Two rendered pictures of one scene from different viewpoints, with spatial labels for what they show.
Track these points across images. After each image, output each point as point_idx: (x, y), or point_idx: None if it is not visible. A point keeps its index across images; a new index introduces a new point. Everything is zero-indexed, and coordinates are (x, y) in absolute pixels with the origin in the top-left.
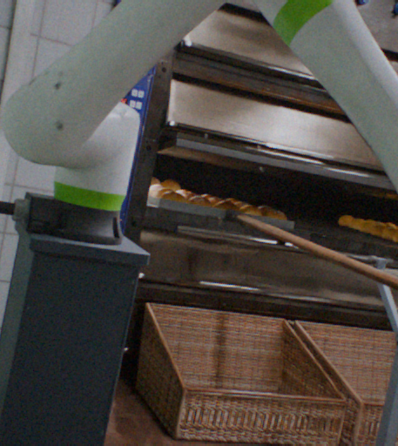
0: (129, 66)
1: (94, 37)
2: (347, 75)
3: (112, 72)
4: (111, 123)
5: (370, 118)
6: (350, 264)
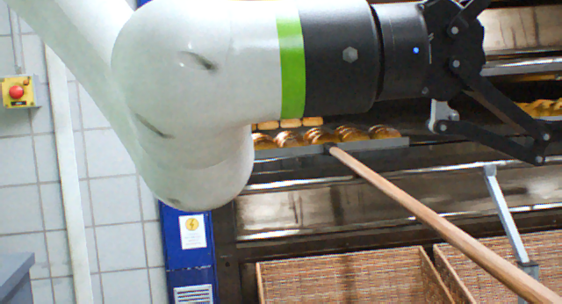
0: None
1: None
2: (41, 25)
3: None
4: None
5: (79, 76)
6: (394, 198)
